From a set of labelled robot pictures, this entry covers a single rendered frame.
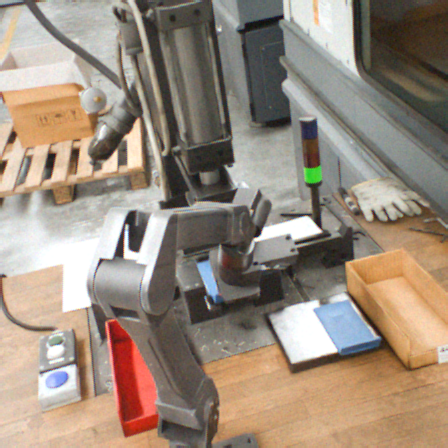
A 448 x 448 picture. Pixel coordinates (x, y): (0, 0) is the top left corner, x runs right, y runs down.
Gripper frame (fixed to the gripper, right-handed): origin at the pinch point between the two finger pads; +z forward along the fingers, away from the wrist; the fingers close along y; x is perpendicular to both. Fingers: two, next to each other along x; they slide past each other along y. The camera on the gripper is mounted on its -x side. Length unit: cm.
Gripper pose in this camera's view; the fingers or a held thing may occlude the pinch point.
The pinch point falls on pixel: (231, 293)
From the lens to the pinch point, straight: 126.6
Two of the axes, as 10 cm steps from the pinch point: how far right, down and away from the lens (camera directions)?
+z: -0.3, 5.2, 8.6
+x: -9.6, 2.2, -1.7
